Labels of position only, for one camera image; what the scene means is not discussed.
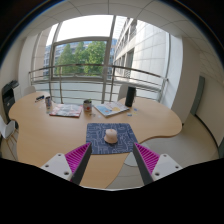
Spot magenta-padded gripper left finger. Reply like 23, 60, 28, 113
40, 142, 93, 186

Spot black cylindrical bottle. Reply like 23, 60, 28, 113
124, 85, 137, 108

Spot light blue picture book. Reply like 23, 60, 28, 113
93, 101, 131, 118

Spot printed can with plant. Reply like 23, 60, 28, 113
82, 98, 93, 113

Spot blue patterned mouse pad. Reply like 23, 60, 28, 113
85, 122, 139, 156

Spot printed white and blue cup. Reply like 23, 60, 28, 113
44, 95, 53, 108

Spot metal balcony railing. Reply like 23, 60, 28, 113
28, 63, 169, 104

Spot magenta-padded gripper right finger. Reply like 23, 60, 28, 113
132, 142, 184, 186

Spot white chair wooden legs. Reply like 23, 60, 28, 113
0, 114, 19, 161

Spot beige computer mouse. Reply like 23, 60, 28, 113
103, 128, 119, 145

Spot red and dark magazine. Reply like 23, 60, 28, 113
48, 103, 83, 118

